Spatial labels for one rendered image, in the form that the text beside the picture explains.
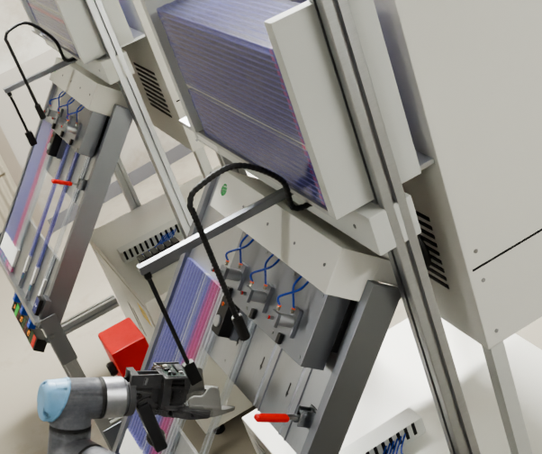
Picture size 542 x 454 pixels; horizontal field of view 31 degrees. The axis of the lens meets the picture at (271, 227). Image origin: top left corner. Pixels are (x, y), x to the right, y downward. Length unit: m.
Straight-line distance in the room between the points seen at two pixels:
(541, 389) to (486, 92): 0.87
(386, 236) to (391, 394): 0.89
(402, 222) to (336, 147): 0.17
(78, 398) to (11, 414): 2.33
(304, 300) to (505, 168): 0.40
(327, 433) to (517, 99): 0.63
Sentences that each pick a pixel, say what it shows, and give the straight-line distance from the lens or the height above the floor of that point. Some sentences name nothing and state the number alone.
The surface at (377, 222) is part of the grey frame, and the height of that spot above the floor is 1.37.
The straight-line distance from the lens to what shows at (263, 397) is 1.79.
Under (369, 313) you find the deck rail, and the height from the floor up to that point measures 1.20.
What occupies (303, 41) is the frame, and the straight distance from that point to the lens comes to 1.36.
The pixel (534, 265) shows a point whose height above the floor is 1.11.
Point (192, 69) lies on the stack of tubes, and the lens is 1.82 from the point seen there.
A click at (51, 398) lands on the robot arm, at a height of 1.18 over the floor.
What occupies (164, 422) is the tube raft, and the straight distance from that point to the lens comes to 2.11.
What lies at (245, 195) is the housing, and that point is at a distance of 1.83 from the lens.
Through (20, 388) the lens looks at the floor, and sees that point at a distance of 4.21.
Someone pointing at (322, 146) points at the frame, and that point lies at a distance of 1.41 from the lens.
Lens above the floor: 2.08
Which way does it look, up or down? 27 degrees down
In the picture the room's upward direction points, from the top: 21 degrees counter-clockwise
